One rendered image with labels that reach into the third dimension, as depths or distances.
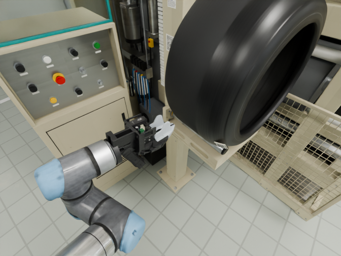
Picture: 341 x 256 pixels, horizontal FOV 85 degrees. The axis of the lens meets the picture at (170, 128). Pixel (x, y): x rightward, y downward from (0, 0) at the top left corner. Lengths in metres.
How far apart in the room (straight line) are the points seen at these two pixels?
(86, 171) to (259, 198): 1.61
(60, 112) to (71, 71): 0.23
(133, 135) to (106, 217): 0.19
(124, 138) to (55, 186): 0.16
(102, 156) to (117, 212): 0.13
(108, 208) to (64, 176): 0.12
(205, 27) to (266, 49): 0.17
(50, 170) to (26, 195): 1.68
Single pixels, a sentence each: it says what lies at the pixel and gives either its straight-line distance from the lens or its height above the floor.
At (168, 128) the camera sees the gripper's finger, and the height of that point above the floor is 1.18.
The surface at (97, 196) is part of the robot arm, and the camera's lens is 0.49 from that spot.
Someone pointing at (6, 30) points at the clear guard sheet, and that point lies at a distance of 0.99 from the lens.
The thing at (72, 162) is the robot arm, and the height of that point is 1.24.
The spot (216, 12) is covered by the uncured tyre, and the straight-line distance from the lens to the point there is 0.59.
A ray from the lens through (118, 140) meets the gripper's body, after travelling 0.44.
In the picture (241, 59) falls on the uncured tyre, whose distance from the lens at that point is 0.51.
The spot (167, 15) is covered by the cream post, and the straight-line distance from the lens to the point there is 0.91.
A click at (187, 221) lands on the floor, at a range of 1.64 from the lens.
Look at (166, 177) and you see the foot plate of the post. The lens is 1.78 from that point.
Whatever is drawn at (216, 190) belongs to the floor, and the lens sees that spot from 1.78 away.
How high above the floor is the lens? 1.56
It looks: 46 degrees down
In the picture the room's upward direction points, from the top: straight up
